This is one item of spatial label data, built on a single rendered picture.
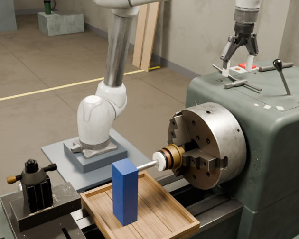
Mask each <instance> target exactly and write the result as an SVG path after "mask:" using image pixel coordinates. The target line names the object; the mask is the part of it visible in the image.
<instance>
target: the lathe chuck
mask: <svg viewBox="0 0 299 239"><path fill-rule="evenodd" d="M205 110H210V111H212V112H213V114H211V115H209V114H206V113H204V111H205ZM181 112H182V114H183V117H184V119H185V122H186V125H187V128H188V131H189V134H190V136H191V138H192V139H193V140H192V141H191V142H188V143H185V144H182V145H179V146H181V147H182V148H183V149H184V151H188V150H189V149H191V150H193V149H196V148H199V149H201V150H203V151H205V152H207V153H209V154H211V155H213V156H215V157H217V158H219V159H224V157H226V167H225V169H223V168H221V169H220V168H218V167H217V168H214V169H212V170H209V171H207V170H205V169H204V168H202V167H200V166H199V167H197V168H195V167H193V166H191V165H189V166H188V168H187V170H186V172H185V174H184V176H183V177H184V178H185V179H186V180H187V181H188V182H189V183H190V184H191V185H193V186H194V187H196V188H198V189H202V190H207V189H211V188H213V187H215V186H217V185H219V184H221V183H224V182H227V181H229V180H230V179H232V178H233V177H234V175H235V174H236V172H237V170H238V166H239V162H240V149H239V144H238V140H237V136H236V134H235V131H234V129H233V127H232V125H231V124H230V122H229V121H228V119H227V118H226V117H225V115H224V114H223V113H222V112H220V111H219V110H218V109H216V108H215V107H213V106H210V105H207V104H200V105H197V106H193V107H189V108H186V109H182V110H181ZM177 113H179V112H176V113H175V114H174V115H173V117H172V118H174V117H177ZM172 130H173V129H172V126H171V124H169V128H168V140H171V137H170V134H169V132H170V131H172Z"/></svg>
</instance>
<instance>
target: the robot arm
mask: <svg viewBox="0 0 299 239"><path fill-rule="evenodd" d="M93 1H94V2H95V3H96V4H97V5H98V6H100V7H103V8H107V9H112V12H113V17H112V26H111V33H110V40H109V46H108V53H107V60H106V67H105V73H104V80H103V81H101V82H100V83H99V84H98V88H97V91H96V94H95V95H91V96H87V97H85V98H84V99H83V100H82V101H81V103H80V105H79V108H78V112H77V125H78V133H79V140H74V141H73V142H72V143H73V145H74V146H73V147H71V148H70V150H71V152H72V153H75V152H81V153H82V154H83V155H84V157H85V159H90V158H92V157H94V156H97V155H100V154H103V153H106V152H109V151H114V150H117V146H116V145H115V144H113V143H112V142H111V141H110V139H109V131H110V129H111V126H112V124H113V122H114V121H115V120H116V119H117V118H118V117H119V116H120V115H121V113H122V112H123V111H124V109H125V107H126V104H127V96H126V88H125V86H124V84H123V83H122V81H123V76H124V70H125V65H126V59H127V53H128V48H129V42H130V37H131V29H132V24H133V18H134V17H135V16H136V15H137V14H138V11H139V9H140V6H141V5H144V4H149V3H154V2H160V1H168V0H93ZM235 1H236V5H235V13H234V20H235V21H236V22H235V25H234V31H235V35H234V36H231V35H229V37H228V40H227V43H226V45H225V47H224V49H223V51H222V53H221V55H220V59H222V60H223V72H222V76H225V77H228V74H229V68H230V61H229V60H230V58H231V57H232V55H233V54H234V52H235V51H236V50H237V48H239V47H240V46H243V45H244V46H246V48H247V50H248V52H249V55H247V61H246V67H245V70H246V71H248V72H251V70H252V64H253V60H254V57H255V56H257V54H258V53H259V50H258V45H257V39H256V37H257V33H254V32H253V30H254V23H255V22H257V18H258V13H259V7H260V4H261V1H262V0H235ZM235 43H236V44H235Z"/></svg>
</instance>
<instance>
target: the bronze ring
mask: <svg viewBox="0 0 299 239"><path fill-rule="evenodd" d="M157 152H160V153H161V154H162V155H163V156H164V158H165V160H166V168H165V170H168V169H169V170H171V169H174V168H180V167H181V166H182V164H183V157H182V153H185V151H184V149H183V148H182V147H181V146H176V145H175V144H169V145H168V146H167V147H164V148H162V149H161V150H159V151H157ZM165 170H163V171H165Z"/></svg>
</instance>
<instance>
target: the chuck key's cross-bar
mask: <svg viewBox="0 0 299 239"><path fill-rule="evenodd" d="M213 67H214V68H215V69H217V70H219V71H220V72H223V70H222V69H221V68H219V67H218V66H216V65H213ZM228 77H229V78H231V79H232V80H234V81H239V79H237V78H234V77H233V76H231V75H230V74H228ZM243 84H244V85H246V86H249V87H251V88H253V89H256V90H258V91H262V89H261V88H259V87H256V86H254V85H252V84H249V83H246V82H243Z"/></svg>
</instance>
